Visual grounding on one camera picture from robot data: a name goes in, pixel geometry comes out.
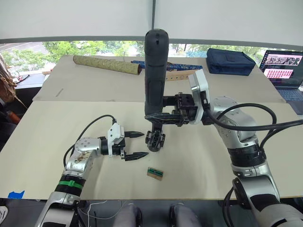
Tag navy blue fabric pouch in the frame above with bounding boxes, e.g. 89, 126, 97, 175
205, 48, 257, 76

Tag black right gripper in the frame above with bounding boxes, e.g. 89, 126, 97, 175
145, 93, 198, 126

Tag person with brown hair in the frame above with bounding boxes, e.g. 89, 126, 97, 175
0, 52, 18, 107

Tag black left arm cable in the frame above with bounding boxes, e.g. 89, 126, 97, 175
63, 114, 118, 171

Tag olive patterned scroll tube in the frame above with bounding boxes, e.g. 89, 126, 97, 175
72, 55, 143, 76

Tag blue patterned scroll tube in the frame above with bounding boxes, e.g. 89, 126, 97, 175
130, 60, 204, 71

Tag black side desk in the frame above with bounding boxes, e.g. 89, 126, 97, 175
14, 73, 45, 119

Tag white roller blind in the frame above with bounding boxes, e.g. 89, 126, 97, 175
0, 0, 153, 44
155, 0, 303, 52

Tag open laptop computer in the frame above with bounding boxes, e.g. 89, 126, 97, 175
259, 49, 303, 114

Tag green screw holder on cardboard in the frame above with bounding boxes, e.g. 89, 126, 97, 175
146, 166, 164, 182

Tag thin white cable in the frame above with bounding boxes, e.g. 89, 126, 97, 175
86, 200, 107, 227

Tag wooden block with holes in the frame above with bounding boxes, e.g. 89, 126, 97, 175
165, 70, 190, 82

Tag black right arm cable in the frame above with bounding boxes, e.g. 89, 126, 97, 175
200, 93, 303, 152

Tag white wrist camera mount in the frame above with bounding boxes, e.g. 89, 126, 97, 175
188, 70, 210, 125
107, 122, 125, 158

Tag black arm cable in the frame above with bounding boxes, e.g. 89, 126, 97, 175
200, 93, 303, 152
63, 114, 118, 171

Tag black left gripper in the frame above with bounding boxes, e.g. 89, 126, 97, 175
112, 131, 149, 162

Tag blue tape piece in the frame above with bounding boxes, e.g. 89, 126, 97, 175
7, 190, 26, 199

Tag grey rounded shape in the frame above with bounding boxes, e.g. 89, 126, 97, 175
111, 204, 143, 227
169, 203, 202, 227

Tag white shoe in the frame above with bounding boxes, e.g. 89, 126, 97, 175
0, 205, 9, 221

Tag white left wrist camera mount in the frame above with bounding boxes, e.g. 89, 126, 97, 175
107, 122, 125, 158

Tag brown rounded object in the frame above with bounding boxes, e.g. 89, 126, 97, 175
7, 111, 19, 123

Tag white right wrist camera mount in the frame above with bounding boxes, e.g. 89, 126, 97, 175
188, 70, 210, 125

